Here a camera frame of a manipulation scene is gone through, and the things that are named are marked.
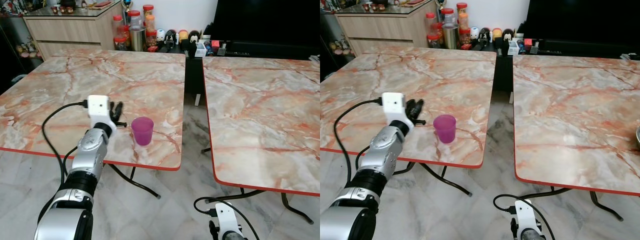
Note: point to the white round figurine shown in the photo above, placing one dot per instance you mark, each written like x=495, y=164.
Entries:
x=474, y=33
x=161, y=35

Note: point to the purple plastic cup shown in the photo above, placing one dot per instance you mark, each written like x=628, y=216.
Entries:
x=143, y=131
x=445, y=129

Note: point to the flat red item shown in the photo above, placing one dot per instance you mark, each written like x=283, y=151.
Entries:
x=102, y=4
x=415, y=2

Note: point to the black flat television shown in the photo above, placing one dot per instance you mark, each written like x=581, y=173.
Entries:
x=265, y=22
x=580, y=20

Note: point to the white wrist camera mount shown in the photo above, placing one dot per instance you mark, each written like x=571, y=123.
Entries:
x=225, y=214
x=99, y=107
x=395, y=104
x=524, y=212

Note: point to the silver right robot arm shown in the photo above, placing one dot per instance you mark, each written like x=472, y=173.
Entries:
x=530, y=234
x=231, y=235

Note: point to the metal bowl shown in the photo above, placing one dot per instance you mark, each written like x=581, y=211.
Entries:
x=638, y=136

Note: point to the black metal table legs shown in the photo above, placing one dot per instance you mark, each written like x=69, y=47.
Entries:
x=135, y=181
x=445, y=181
x=600, y=206
x=290, y=207

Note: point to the light wooden drawer cabinet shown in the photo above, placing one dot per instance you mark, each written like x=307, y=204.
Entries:
x=75, y=32
x=385, y=29

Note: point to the black and white figurine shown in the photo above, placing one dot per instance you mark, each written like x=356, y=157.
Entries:
x=484, y=34
x=170, y=37

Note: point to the gold trophy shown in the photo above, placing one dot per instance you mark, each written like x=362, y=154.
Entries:
x=441, y=4
x=128, y=6

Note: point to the small red box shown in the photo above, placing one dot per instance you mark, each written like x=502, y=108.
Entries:
x=528, y=42
x=215, y=43

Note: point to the yellow round figurine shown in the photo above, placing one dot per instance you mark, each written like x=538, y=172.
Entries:
x=183, y=35
x=497, y=33

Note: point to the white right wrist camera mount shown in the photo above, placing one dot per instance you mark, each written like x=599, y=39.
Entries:
x=225, y=214
x=524, y=212

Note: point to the clear plastic box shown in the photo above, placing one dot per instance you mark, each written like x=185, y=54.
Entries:
x=200, y=49
x=513, y=47

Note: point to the dark round figurine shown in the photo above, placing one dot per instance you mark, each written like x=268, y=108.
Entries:
x=194, y=36
x=508, y=34

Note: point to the stainless steel tumbler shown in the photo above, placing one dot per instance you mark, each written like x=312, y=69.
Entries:
x=450, y=36
x=137, y=39

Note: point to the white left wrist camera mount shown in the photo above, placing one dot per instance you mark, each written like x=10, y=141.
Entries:
x=99, y=107
x=395, y=104

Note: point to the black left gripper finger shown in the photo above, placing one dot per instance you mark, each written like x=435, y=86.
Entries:
x=420, y=108
x=114, y=109
x=411, y=107
x=121, y=110

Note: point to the small shelf figurines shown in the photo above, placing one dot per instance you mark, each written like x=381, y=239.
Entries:
x=27, y=50
x=339, y=47

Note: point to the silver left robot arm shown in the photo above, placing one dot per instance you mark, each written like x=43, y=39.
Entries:
x=379, y=150
x=89, y=150

